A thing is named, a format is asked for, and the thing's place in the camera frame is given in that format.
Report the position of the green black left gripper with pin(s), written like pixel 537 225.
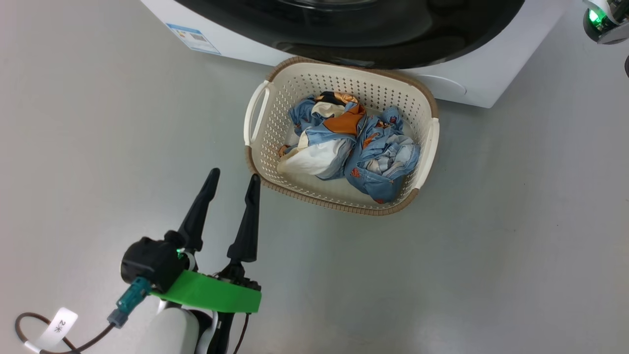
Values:
pixel 211 294

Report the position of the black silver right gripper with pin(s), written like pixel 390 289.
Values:
pixel 607 22

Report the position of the white orange blue garment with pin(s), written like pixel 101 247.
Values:
pixel 319 152

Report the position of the blue garment with orange prints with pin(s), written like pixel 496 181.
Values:
pixel 383 172

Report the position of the round black glass washer door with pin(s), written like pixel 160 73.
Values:
pixel 393 34

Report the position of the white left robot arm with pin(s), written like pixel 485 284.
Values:
pixel 167 332

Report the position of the white front-load washing machine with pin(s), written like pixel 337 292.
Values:
pixel 491 64

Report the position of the cream perforated plastic laundry basket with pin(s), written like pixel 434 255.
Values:
pixel 295 83

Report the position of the round white filter cover flap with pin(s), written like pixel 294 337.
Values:
pixel 444 84

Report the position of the blue white energy label sticker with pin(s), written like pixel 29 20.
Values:
pixel 194 38

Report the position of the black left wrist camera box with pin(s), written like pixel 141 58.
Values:
pixel 150 263

